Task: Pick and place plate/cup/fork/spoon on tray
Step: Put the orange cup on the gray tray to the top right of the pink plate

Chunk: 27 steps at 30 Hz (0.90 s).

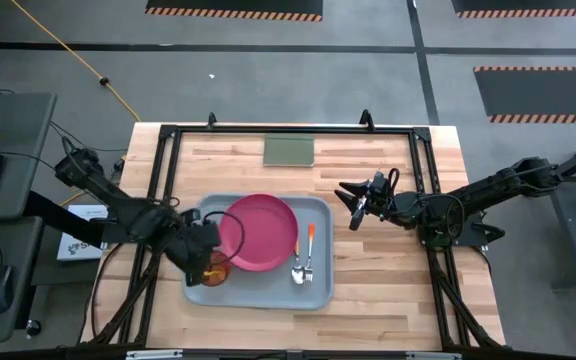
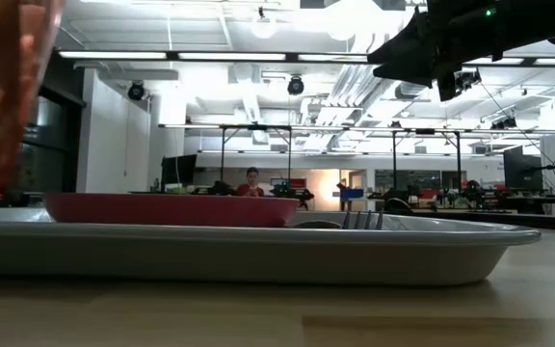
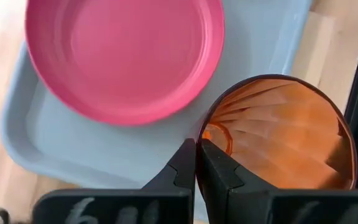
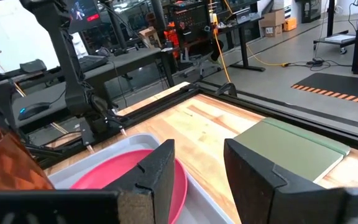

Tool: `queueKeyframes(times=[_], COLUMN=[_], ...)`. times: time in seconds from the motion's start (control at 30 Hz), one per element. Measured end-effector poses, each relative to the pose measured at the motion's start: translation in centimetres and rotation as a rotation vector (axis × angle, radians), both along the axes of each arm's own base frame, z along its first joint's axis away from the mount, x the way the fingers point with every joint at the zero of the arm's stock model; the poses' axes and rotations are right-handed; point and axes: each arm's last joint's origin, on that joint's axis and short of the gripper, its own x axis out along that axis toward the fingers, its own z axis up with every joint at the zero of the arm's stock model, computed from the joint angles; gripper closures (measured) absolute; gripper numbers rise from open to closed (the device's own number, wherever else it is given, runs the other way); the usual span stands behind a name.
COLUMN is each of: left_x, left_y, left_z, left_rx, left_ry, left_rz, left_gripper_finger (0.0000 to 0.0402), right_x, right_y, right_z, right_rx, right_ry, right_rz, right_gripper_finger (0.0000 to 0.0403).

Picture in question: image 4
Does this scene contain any lit display screen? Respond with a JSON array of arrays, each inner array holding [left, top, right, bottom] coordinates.
[[67, 0, 102, 32]]

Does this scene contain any black keyboard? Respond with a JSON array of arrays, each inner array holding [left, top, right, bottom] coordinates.
[[78, 55, 109, 73]]

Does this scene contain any black tool pegboard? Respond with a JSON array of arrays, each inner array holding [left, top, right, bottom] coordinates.
[[172, 2, 213, 48]]

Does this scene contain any black office desk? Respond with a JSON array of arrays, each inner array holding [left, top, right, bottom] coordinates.
[[11, 48, 175, 128], [216, 15, 266, 73]]

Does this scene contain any black computer mouse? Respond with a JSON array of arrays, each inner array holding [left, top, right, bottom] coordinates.
[[17, 102, 51, 121]]

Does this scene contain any black power brick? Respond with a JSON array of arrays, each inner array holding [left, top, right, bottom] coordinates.
[[306, 57, 325, 67]]

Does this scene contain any black office chair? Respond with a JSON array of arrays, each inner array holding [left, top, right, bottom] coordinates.
[[178, 39, 224, 79]]

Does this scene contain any black wheeled cart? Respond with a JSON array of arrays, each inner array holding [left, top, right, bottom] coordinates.
[[313, 29, 357, 55]]

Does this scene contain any black striped floor mat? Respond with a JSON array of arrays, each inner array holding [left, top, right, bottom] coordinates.
[[290, 72, 358, 107]]

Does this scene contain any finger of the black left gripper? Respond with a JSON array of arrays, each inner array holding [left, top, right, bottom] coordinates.
[[79, 121, 96, 154], [104, 115, 128, 137]]

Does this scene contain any grey plastic tray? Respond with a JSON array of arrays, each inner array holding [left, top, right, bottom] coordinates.
[[48, 133, 234, 224]]

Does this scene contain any black table frame rail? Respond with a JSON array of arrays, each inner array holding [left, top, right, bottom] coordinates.
[[116, 82, 358, 154]]

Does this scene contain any pink round plate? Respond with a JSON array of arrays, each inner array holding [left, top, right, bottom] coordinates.
[[70, 149, 188, 224]]

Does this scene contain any green flat notebook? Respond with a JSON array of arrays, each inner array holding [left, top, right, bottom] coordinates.
[[234, 117, 351, 184]]

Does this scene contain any brown cardboard box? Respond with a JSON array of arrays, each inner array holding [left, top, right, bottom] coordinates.
[[139, 27, 162, 48], [264, 25, 283, 38], [259, 9, 286, 28]]

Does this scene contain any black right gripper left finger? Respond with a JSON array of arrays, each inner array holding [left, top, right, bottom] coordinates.
[[104, 139, 176, 224]]

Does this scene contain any black pouch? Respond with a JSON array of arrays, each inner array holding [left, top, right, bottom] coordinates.
[[19, 58, 48, 74]]

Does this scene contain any yellow cable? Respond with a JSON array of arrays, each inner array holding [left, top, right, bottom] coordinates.
[[223, 0, 291, 68], [209, 0, 232, 83]]

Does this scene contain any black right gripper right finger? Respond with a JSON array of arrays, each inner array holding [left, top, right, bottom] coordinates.
[[224, 139, 346, 224]]

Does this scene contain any orange plastic case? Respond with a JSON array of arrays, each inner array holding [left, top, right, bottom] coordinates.
[[283, 17, 298, 32]]

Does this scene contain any orange faceted cup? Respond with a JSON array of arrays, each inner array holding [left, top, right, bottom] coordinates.
[[0, 126, 55, 191]]

